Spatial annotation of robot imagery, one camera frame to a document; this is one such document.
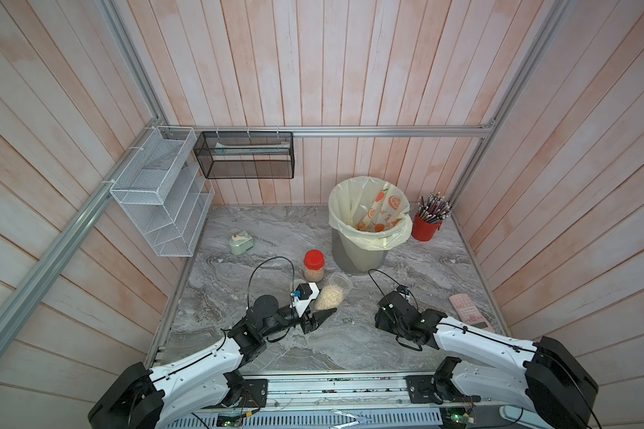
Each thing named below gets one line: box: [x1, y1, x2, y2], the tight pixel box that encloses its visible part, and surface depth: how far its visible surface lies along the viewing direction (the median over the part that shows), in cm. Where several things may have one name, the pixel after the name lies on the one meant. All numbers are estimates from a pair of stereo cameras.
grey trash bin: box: [330, 228, 390, 275], surface depth 97 cm
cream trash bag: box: [327, 176, 414, 251], surface depth 91 cm
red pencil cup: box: [411, 211, 443, 243], surface depth 109 cm
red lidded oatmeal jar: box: [304, 249, 326, 283], surface depth 92 cm
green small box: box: [228, 230, 255, 255], surface depth 103 cm
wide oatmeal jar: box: [313, 271, 354, 312], surface depth 70 cm
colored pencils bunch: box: [416, 192, 452, 225], surface depth 100 cm
